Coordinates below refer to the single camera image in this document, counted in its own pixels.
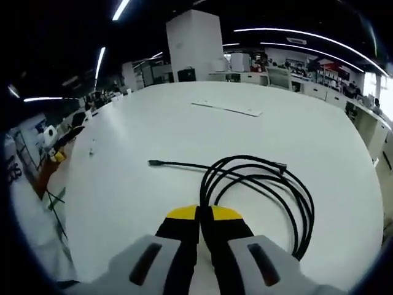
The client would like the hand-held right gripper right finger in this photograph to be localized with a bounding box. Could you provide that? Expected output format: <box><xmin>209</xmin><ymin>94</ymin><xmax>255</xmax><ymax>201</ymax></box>
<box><xmin>199</xmin><ymin>205</ymin><xmax>338</xmax><ymax>295</ymax></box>

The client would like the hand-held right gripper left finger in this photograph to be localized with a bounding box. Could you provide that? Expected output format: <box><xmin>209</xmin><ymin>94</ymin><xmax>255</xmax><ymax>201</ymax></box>
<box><xmin>91</xmin><ymin>203</ymin><xmax>201</xmax><ymax>295</ymax></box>

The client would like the black Type-C cable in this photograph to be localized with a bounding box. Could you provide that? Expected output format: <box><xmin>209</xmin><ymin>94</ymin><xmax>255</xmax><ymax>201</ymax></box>
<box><xmin>147</xmin><ymin>154</ymin><xmax>316</xmax><ymax>262</ymax></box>

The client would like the flat white desk cover strip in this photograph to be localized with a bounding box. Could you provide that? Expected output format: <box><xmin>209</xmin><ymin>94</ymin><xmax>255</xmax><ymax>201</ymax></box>
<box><xmin>190</xmin><ymin>101</ymin><xmax>263</xmax><ymax>118</ymax></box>

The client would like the person's white printed shirt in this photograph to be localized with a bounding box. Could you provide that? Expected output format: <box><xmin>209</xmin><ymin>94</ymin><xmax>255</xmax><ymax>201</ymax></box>
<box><xmin>2</xmin><ymin>132</ymin><xmax>79</xmax><ymax>282</ymax></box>

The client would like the short ceiling light strip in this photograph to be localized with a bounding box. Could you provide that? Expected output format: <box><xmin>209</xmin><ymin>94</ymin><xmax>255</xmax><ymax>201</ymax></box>
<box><xmin>94</xmin><ymin>46</ymin><xmax>107</xmax><ymax>83</ymax></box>

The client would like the small black cabinet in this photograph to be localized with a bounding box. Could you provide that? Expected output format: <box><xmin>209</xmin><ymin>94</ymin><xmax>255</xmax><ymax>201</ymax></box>
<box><xmin>177</xmin><ymin>68</ymin><xmax>197</xmax><ymax>82</ymax></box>

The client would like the long curved ceiling light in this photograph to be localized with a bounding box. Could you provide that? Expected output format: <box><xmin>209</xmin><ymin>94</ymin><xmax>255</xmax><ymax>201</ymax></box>
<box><xmin>111</xmin><ymin>0</ymin><xmax>130</xmax><ymax>22</ymax></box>

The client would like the white square pillar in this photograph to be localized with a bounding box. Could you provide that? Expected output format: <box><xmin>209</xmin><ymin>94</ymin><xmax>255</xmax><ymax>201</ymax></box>
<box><xmin>165</xmin><ymin>9</ymin><xmax>225</xmax><ymax>83</ymax></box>

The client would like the white cabinet unit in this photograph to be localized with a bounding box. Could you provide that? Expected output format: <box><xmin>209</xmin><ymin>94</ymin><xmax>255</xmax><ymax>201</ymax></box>
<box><xmin>230</xmin><ymin>52</ymin><xmax>254</xmax><ymax>73</ymax></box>

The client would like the grey mesh office chair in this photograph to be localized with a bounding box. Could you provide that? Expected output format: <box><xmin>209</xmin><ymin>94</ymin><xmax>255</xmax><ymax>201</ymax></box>
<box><xmin>265</xmin><ymin>66</ymin><xmax>293</xmax><ymax>90</ymax></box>

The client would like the long thin ceiling light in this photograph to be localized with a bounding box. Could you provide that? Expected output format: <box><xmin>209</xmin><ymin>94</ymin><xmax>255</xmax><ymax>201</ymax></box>
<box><xmin>233</xmin><ymin>28</ymin><xmax>389</xmax><ymax>77</ymax></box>
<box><xmin>260</xmin><ymin>41</ymin><xmax>367</xmax><ymax>74</ymax></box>

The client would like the thin black worn cable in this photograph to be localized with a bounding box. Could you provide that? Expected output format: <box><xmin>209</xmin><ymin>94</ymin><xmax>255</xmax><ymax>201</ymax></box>
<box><xmin>45</xmin><ymin>186</ymin><xmax>75</xmax><ymax>264</ymax></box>

